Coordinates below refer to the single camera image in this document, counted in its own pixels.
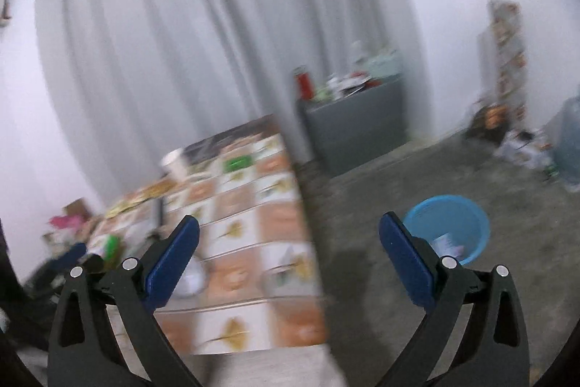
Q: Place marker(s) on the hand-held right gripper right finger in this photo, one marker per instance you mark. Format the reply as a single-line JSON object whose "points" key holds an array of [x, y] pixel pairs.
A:
{"points": [[403, 260]]}

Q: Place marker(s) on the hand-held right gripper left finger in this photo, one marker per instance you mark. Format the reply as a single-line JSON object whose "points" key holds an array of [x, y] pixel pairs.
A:
{"points": [[172, 260]]}

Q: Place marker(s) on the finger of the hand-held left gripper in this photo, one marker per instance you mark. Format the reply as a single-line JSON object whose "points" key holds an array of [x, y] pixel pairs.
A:
{"points": [[75, 253]]}

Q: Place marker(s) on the small green wrapper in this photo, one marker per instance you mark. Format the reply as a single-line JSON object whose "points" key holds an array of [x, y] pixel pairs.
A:
{"points": [[111, 248]]}

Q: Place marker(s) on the blue plastic bin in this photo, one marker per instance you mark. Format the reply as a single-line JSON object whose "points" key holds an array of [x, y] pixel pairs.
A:
{"points": [[471, 219]]}

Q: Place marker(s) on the pink flower item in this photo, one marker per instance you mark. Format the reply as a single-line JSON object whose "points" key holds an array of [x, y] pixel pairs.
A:
{"points": [[68, 222]]}

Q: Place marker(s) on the pale crumpled wrapper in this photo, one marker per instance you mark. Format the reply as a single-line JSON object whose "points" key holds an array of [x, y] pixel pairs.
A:
{"points": [[447, 245]]}

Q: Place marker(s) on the cardboard box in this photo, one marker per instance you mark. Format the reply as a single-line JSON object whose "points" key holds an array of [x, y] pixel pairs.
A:
{"points": [[81, 205]]}

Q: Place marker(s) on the yellow printed snack packet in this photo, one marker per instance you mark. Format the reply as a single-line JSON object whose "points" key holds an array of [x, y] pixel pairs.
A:
{"points": [[127, 203]]}

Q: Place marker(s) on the white paper cup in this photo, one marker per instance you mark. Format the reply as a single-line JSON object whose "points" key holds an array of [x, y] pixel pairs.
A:
{"points": [[174, 165]]}

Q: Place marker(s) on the green foil snack packet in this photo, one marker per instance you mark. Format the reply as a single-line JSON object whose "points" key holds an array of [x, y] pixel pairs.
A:
{"points": [[235, 163]]}

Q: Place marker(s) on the tile print tablecloth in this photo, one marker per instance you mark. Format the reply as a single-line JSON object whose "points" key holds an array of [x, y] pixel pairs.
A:
{"points": [[281, 214]]}

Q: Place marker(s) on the dark printed board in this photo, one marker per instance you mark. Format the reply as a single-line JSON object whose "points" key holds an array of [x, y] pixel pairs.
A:
{"points": [[226, 140]]}

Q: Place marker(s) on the grey cabinet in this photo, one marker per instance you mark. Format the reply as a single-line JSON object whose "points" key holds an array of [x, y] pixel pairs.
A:
{"points": [[358, 128]]}

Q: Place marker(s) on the white bags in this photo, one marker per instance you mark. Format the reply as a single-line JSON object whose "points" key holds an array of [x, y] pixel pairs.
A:
{"points": [[521, 149]]}

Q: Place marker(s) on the dark orange printed bag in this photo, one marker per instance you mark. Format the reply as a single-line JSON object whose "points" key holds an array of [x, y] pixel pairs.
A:
{"points": [[491, 119]]}

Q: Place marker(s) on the pile of household items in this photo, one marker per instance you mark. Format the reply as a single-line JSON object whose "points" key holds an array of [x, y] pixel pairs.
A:
{"points": [[358, 78]]}

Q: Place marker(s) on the red bottle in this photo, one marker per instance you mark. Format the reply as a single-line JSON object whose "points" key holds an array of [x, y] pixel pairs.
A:
{"points": [[304, 85]]}

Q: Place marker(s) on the large water bottle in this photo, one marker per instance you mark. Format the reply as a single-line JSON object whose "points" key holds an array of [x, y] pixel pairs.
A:
{"points": [[571, 142]]}

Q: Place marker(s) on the grey curtain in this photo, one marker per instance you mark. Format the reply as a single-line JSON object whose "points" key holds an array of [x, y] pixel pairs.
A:
{"points": [[181, 29]]}

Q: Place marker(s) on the wall fixture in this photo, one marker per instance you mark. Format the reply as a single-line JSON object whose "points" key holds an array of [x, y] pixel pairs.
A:
{"points": [[4, 10]]}

